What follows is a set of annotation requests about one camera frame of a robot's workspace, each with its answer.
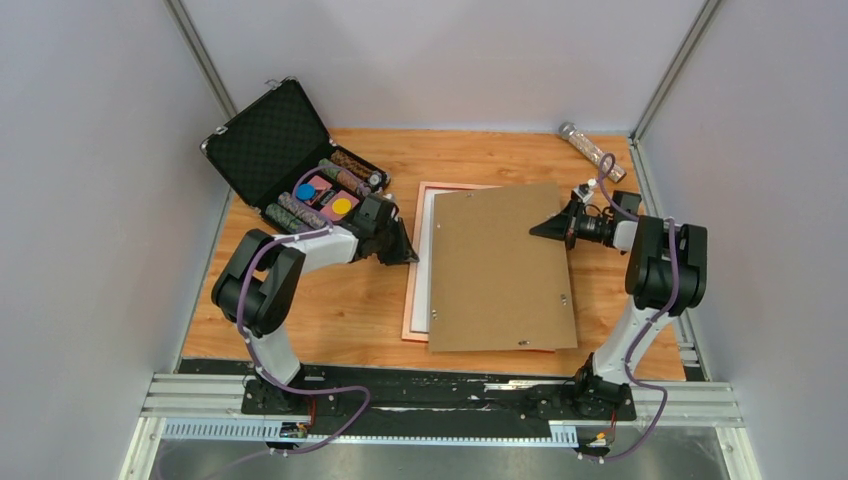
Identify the green poker chip roll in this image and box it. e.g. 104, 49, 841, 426
264, 204, 312, 234

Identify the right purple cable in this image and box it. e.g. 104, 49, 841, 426
582, 153, 684, 463

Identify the aluminium frame rail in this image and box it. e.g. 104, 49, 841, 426
120, 364, 761, 479

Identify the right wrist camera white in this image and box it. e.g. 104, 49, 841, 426
572, 178, 597, 204

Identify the blue round chip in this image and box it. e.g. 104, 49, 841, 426
294, 184, 316, 203

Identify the brown poker chip roll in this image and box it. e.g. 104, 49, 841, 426
330, 150, 384, 187

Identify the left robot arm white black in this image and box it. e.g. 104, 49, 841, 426
211, 194, 418, 413

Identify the brown backing board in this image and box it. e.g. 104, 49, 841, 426
427, 182, 579, 354

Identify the pink card box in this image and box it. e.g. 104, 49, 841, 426
304, 174, 360, 222

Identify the black foam-lined case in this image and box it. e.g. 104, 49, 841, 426
200, 77, 391, 233

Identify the glitter-filled clear tube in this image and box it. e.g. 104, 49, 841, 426
558, 122, 627, 183

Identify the yellow round chip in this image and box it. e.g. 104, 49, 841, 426
331, 198, 353, 216

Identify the seascape photo print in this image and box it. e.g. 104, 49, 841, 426
400, 182, 490, 343

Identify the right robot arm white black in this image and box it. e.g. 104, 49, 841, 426
529, 190, 708, 418

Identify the dark green chip roll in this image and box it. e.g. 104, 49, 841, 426
318, 159, 361, 193

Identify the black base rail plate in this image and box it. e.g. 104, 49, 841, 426
178, 359, 643, 440

